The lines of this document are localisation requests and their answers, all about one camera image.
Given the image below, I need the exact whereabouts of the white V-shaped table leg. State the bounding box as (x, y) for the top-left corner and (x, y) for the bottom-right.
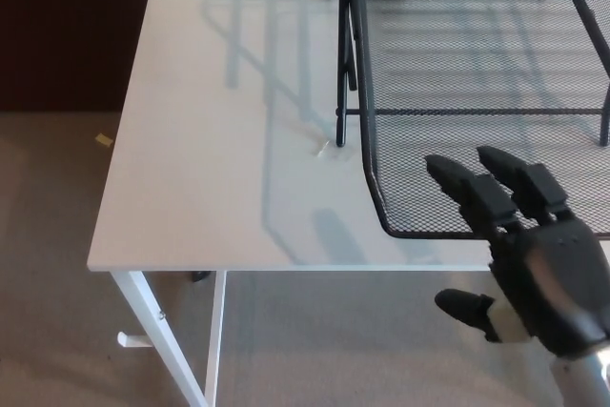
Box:
(110, 270), (230, 407)

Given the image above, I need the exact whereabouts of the white table foot piece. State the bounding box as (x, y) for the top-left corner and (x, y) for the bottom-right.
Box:
(116, 331), (154, 351)

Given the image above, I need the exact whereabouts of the black mesh file tray layer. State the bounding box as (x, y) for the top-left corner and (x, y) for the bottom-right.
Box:
(350, 0), (610, 239)

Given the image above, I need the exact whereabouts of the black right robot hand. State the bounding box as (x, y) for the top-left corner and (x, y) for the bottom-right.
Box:
(424, 145), (610, 361)

